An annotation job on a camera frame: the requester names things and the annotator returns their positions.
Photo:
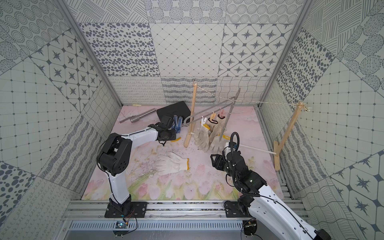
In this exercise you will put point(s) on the grey metal cylinder tool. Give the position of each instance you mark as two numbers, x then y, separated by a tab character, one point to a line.
136	118

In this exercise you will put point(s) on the blue dotted glove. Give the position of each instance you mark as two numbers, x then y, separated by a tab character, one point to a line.
176	127
171	163

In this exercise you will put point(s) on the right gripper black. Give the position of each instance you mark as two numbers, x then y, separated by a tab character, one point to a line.
219	160

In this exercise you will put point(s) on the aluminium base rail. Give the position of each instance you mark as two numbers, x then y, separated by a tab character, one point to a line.
187	210

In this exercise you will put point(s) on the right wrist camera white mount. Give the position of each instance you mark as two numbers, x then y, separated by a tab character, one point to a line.
226	150

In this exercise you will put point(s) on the beige knit gloves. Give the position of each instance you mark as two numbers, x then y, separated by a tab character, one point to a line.
219	128

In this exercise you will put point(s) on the small circuit board left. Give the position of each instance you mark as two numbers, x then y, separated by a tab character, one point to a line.
121	229

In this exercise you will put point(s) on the white clothes peg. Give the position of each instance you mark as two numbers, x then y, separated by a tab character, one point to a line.
203	122

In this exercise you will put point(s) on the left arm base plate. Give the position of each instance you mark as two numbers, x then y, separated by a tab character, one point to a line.
137	209

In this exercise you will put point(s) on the small black module right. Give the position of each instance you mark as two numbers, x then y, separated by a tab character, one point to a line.
250	227

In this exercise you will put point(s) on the black flat pad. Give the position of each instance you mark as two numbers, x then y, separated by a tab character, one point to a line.
179	109

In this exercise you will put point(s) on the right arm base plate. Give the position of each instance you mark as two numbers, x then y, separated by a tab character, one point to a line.
236	210

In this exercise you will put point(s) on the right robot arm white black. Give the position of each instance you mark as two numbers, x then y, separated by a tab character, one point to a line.
258	202

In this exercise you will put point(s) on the grey clip hanger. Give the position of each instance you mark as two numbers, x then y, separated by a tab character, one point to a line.
190	120

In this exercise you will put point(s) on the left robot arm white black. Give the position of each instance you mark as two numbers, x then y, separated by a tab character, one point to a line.
115	153

